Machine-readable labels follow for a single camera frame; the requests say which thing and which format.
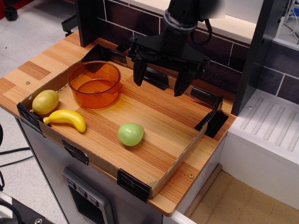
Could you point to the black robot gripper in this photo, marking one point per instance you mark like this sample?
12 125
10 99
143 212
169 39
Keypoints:
170 50

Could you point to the yellow plastic banana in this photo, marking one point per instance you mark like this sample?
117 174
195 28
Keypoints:
67 116

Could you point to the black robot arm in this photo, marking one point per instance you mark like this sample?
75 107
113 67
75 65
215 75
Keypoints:
184 15

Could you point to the orange transparent plastic pot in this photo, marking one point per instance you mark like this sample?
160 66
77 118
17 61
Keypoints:
95 85

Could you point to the cardboard fence with black tape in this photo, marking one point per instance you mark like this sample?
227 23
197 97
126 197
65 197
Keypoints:
180 133

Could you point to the green plastic pear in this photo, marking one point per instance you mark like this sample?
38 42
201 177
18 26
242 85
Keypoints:
130 134

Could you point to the black office chair base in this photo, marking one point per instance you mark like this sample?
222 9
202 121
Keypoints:
69 24

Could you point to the yellow plastic potato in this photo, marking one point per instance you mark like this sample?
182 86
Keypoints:
45 102

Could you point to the white toy sink drainboard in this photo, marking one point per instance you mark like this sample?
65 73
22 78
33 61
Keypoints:
270 125

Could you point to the grey toy oven front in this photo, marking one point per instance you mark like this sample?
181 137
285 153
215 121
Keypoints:
90 203

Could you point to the black vertical post left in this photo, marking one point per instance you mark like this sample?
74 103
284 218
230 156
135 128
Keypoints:
88 13

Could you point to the black vertical post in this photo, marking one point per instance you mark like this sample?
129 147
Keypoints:
266 29
88 13

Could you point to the black vertical post right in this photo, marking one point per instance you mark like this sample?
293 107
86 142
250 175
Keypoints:
266 29

